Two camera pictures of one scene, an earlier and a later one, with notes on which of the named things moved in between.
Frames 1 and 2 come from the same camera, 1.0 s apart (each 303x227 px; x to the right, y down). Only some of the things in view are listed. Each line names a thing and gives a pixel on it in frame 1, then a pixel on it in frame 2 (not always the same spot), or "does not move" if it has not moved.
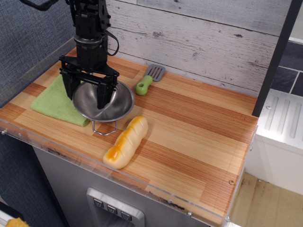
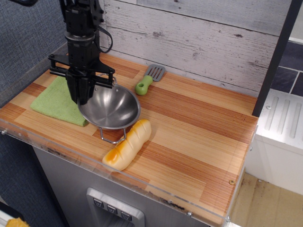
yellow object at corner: [16, 222] does not move
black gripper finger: [104, 95] → [86, 90]
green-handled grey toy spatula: [154, 72] does not move
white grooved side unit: [276, 154] does not move
